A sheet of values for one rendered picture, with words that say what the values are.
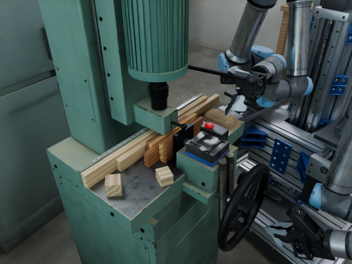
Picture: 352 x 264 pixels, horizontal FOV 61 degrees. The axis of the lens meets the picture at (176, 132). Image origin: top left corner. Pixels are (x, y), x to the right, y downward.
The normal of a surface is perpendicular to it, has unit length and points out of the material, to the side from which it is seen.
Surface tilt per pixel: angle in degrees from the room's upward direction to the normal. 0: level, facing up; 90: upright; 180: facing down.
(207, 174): 90
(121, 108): 90
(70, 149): 0
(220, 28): 90
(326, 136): 0
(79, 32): 90
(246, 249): 0
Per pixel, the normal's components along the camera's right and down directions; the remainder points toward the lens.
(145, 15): -0.22, 0.55
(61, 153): 0.00, -0.82
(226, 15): -0.58, 0.46
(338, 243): -0.72, -0.33
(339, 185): -0.50, 0.30
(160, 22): 0.17, 0.56
